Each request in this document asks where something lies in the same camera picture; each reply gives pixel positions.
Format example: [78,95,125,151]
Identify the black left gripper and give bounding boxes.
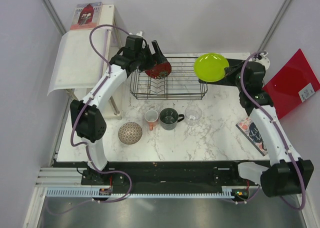
[136,41,168,73]

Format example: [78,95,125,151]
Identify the dark red patterned bowl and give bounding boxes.
[145,61,172,80]

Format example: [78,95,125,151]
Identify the lime green plate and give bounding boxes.
[193,53,230,83]

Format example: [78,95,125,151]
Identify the clear octagonal glass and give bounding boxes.
[185,105,202,126]

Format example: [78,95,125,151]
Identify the orange pink mug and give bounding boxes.
[144,109,159,131]

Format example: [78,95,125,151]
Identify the grey mug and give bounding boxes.
[159,108,185,131]

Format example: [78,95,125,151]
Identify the red patterned white bowl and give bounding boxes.
[118,122,143,145]

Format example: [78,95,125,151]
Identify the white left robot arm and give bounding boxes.
[70,34,168,185]

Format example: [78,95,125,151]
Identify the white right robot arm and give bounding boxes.
[224,61,314,197]

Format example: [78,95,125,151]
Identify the black clipboard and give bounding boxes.
[198,58,245,87]

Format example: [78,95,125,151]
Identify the Little Women book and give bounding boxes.
[235,117,268,156]

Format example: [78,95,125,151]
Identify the red plastic folder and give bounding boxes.
[263,49,320,119]

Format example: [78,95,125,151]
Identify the white side shelf table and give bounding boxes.
[66,4,126,121]

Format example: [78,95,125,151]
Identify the white translucent mat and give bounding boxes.
[48,30,107,93]

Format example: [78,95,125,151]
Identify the red cover book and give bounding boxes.
[70,2,103,31]

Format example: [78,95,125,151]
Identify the black wire dish rack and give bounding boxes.
[129,54,208,100]

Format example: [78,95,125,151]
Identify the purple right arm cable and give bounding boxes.
[231,52,307,211]

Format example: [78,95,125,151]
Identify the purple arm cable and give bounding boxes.
[46,24,133,215]
[231,52,307,211]

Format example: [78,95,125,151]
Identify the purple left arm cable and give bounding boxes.
[46,24,133,215]

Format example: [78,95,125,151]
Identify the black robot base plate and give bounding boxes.
[80,160,261,198]

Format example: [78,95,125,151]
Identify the white slotted cable duct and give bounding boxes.
[46,187,249,199]

